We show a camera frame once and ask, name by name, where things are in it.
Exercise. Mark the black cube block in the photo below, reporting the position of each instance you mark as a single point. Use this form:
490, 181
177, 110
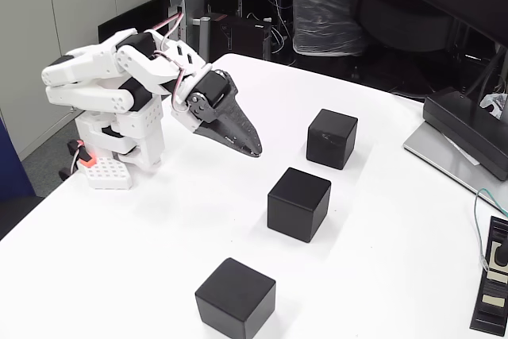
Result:
234, 299
297, 206
331, 140

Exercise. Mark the black computer tower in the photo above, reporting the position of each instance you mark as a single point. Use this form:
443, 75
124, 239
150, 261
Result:
242, 37

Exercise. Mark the black flat panel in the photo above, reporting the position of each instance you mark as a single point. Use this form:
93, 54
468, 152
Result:
147, 13

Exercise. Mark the bin with clear plastic bag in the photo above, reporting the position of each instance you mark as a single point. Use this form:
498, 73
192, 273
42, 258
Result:
325, 17

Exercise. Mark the orange and black table clamp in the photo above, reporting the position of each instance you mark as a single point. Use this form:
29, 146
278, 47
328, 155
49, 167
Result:
85, 160

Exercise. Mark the grey cabinet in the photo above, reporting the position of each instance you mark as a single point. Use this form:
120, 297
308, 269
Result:
31, 37

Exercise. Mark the black office chair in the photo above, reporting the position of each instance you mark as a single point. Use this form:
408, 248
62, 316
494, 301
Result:
405, 21

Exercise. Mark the silver monitor stand base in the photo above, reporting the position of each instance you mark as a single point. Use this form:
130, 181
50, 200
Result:
436, 152

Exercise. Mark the blue partition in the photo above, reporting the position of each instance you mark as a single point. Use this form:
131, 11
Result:
12, 168

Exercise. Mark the black box device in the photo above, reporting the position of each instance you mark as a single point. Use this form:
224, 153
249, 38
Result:
456, 116

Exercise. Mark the white crumpled bag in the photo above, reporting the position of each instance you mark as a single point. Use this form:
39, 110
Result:
494, 102

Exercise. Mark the black power strip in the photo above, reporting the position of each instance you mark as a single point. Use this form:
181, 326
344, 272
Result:
488, 311

